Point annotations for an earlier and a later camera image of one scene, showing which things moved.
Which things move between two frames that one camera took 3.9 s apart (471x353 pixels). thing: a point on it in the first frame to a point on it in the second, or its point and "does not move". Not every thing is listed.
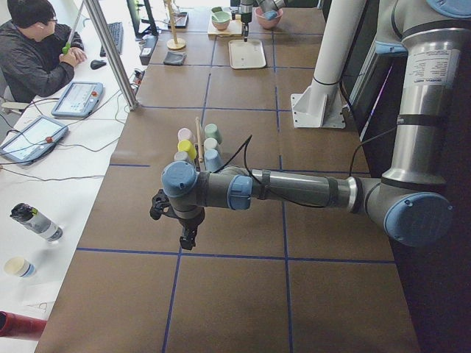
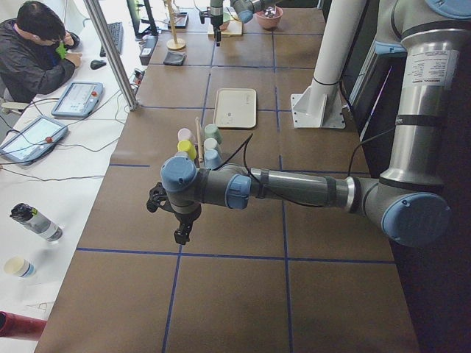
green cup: (211, 131) does not move
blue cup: (213, 160) does not move
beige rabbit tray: (246, 54) to (235, 108)
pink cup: (185, 134) does not move
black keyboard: (117, 33) does not move
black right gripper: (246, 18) to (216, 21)
